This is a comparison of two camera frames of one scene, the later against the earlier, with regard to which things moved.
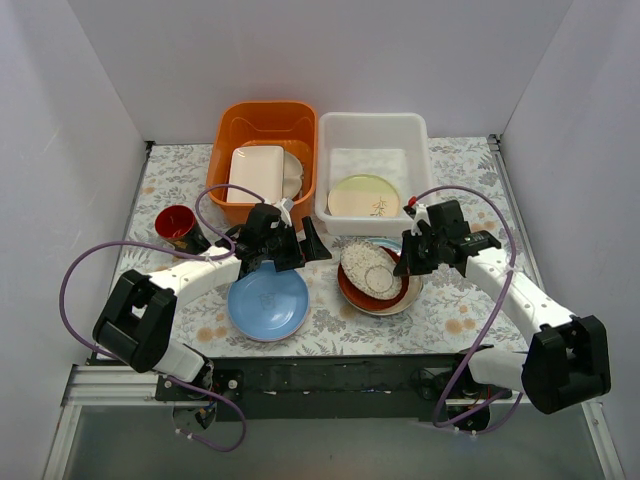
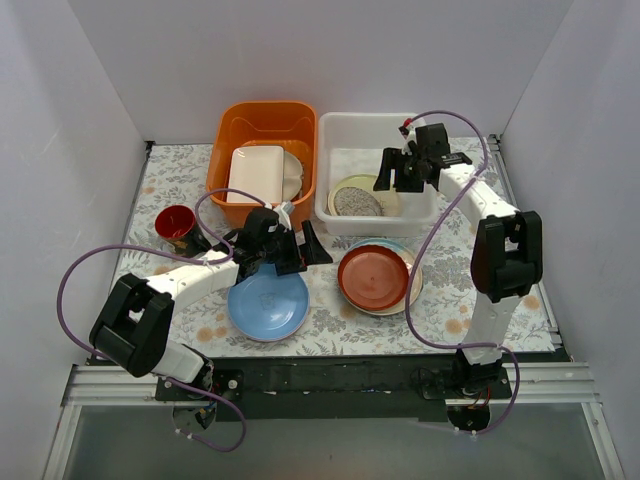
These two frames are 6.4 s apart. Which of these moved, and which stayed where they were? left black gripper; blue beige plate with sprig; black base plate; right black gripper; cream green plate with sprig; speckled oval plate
Moved: speckled oval plate; right black gripper
Stayed: cream green plate with sprig; blue beige plate with sprig; black base plate; left black gripper
